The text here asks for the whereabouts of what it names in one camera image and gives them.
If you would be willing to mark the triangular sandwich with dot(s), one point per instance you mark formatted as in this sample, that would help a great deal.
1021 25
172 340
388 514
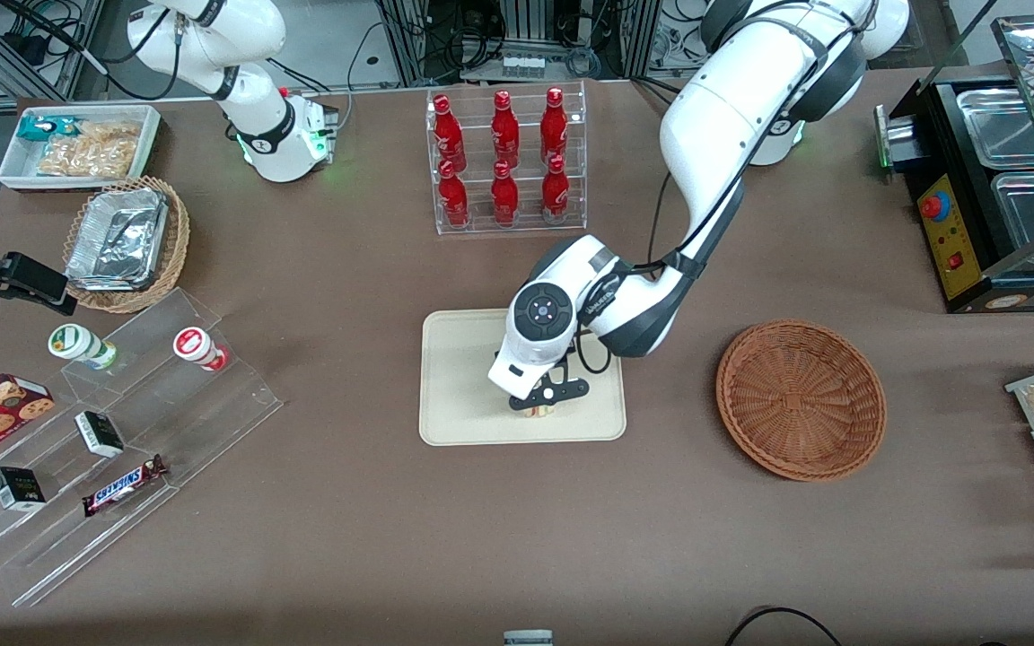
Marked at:
542 412

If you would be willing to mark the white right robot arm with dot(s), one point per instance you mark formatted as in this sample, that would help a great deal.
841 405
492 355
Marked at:
212 45

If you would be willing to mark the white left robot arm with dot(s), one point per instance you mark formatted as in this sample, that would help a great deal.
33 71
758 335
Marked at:
732 108

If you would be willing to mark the beige rectangular tray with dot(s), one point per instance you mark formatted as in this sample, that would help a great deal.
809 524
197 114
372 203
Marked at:
459 395

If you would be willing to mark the oval tan wicker basket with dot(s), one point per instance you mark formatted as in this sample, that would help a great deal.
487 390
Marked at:
178 242

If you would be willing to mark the round brown wicker basket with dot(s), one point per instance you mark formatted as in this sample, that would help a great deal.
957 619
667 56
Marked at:
800 399

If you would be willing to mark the green lid yogurt cup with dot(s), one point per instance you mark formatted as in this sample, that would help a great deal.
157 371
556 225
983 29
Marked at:
75 343

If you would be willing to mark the stacked aluminium foil containers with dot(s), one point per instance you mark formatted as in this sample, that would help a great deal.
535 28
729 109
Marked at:
118 238

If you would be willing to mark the white rectangular snack bin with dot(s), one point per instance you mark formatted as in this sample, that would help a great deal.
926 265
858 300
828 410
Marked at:
19 166

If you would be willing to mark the clear bag of crackers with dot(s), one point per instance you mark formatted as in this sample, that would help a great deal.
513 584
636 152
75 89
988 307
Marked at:
95 151

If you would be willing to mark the teal snack packet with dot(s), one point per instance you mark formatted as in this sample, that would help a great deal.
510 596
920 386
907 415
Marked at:
41 127

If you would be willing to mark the small black white box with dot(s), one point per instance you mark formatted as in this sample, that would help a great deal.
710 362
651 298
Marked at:
17 489
100 433

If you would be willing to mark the red lid yogurt cup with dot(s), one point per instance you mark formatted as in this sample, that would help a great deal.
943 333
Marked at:
194 345

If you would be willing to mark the clear acrylic bottle rack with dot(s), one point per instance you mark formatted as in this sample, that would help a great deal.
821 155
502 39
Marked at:
481 224

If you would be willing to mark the red cola bottle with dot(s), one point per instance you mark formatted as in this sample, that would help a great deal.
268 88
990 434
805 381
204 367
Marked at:
448 135
505 130
554 127
504 197
556 193
453 199

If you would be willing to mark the clear acrylic stepped display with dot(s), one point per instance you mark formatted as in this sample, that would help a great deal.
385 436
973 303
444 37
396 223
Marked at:
194 422

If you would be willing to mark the Snickers chocolate bar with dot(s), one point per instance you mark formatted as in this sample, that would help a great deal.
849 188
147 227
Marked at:
122 486

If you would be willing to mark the small grey device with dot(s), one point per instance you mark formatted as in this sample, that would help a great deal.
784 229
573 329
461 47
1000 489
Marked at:
528 638

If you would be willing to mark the white connector strip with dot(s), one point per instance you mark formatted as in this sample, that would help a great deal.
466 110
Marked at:
522 66

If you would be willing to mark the aluminium equipment rack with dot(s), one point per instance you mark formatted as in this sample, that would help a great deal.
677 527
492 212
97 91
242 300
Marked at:
526 18

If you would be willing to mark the black food warmer cabinet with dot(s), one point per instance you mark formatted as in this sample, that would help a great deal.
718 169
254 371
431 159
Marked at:
948 233

